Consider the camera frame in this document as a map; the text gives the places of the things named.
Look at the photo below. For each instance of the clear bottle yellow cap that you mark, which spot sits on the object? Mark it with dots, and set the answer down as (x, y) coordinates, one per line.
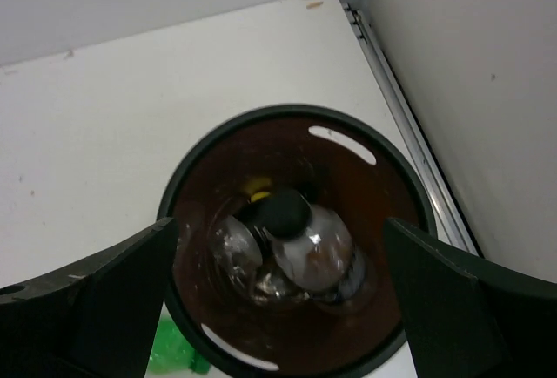
(257, 188)

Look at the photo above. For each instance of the brown plastic bin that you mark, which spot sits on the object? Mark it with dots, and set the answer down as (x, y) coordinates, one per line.
(267, 326)

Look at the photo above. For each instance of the aluminium table frame rail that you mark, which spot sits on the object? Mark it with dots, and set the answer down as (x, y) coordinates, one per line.
(449, 220)

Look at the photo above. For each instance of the clear bottle black label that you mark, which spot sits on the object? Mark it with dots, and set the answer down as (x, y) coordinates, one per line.
(235, 249)

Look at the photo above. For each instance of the green plastic bottle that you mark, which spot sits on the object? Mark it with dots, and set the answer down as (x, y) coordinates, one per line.
(171, 352)

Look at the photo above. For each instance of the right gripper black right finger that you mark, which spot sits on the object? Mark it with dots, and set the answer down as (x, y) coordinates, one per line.
(469, 317)

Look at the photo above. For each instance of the clear pepsi water bottle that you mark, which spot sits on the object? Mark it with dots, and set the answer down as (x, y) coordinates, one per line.
(315, 251)

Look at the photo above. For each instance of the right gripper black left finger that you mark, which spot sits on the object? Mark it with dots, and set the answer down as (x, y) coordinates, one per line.
(96, 317)

